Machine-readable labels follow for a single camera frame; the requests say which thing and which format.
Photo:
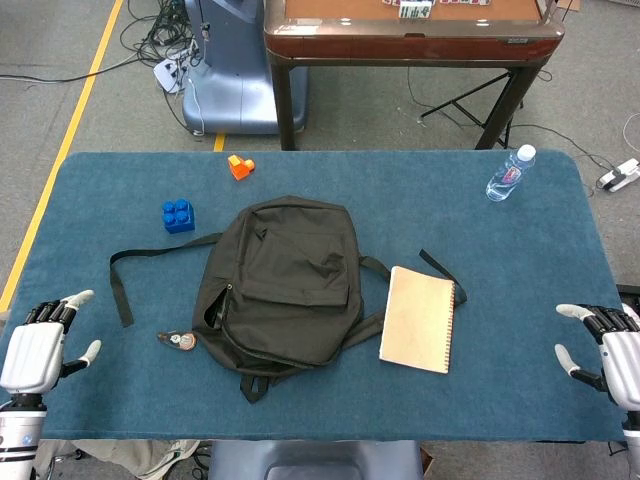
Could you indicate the white power strip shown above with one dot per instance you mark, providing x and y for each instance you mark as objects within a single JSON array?
[
  {"x": 620, "y": 175},
  {"x": 167, "y": 75}
]

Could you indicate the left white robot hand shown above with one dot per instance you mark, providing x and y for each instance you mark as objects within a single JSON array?
[{"x": 31, "y": 352}]

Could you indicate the small snack packet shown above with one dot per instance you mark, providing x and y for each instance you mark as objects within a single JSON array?
[{"x": 182, "y": 341}]

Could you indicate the blue table cloth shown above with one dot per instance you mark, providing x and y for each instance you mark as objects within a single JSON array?
[{"x": 500, "y": 400}]

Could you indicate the blue toy brick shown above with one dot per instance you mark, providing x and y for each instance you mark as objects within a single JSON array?
[{"x": 178, "y": 216}]

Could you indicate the beige spiral notebook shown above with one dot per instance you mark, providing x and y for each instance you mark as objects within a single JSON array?
[{"x": 417, "y": 320}]

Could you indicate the brown mahjong table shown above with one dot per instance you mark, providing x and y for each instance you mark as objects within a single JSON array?
[{"x": 410, "y": 35}]

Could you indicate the black backpack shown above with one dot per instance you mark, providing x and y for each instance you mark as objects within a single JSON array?
[{"x": 290, "y": 280}]

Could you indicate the clear plastic water bottle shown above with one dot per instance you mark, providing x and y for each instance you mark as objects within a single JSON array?
[{"x": 506, "y": 179}]

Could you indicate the blue-grey machine pedestal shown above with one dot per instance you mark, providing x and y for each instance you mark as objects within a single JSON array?
[{"x": 235, "y": 75}]

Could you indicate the cardboard box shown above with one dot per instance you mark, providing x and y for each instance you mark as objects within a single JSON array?
[{"x": 570, "y": 5}]

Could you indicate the orange toy block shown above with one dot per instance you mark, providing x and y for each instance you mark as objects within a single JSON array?
[{"x": 240, "y": 168}]

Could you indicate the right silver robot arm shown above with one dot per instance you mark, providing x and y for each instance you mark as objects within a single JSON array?
[{"x": 632, "y": 445}]

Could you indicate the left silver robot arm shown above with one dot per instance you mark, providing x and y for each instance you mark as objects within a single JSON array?
[{"x": 17, "y": 440}]

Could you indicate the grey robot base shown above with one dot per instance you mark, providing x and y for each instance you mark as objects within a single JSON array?
[{"x": 315, "y": 460}]

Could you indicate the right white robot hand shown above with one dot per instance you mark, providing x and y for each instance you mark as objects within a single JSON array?
[{"x": 622, "y": 360}]

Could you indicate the beige crumpled cloth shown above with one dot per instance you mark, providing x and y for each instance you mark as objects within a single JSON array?
[{"x": 130, "y": 457}]

